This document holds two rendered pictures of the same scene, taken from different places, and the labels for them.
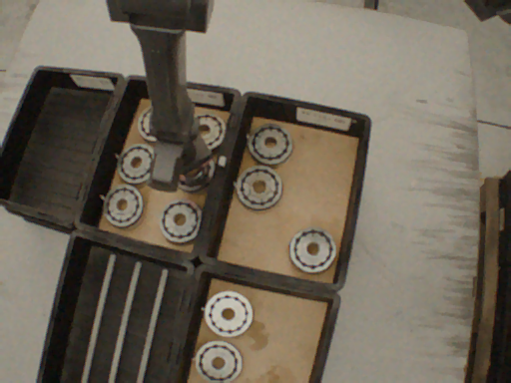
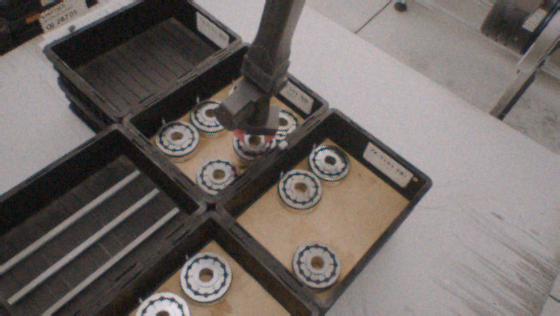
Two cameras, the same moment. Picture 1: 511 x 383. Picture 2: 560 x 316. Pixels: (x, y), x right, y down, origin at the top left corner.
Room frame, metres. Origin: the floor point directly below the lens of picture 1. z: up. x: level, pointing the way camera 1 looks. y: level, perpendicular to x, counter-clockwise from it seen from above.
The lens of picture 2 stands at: (-0.21, -0.06, 1.76)
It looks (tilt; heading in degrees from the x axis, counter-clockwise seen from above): 56 degrees down; 12
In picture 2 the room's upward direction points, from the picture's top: 12 degrees clockwise
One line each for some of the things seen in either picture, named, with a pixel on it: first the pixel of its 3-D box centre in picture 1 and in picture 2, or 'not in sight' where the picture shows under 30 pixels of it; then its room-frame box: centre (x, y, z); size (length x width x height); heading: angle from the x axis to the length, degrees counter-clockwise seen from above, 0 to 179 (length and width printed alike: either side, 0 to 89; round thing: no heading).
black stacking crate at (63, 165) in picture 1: (59, 146); (150, 61); (0.51, 0.49, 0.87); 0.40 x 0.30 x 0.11; 159
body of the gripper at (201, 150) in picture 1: (181, 150); (256, 110); (0.38, 0.13, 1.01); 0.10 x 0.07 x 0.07; 112
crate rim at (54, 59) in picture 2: (51, 138); (148, 47); (0.51, 0.49, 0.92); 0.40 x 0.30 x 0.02; 159
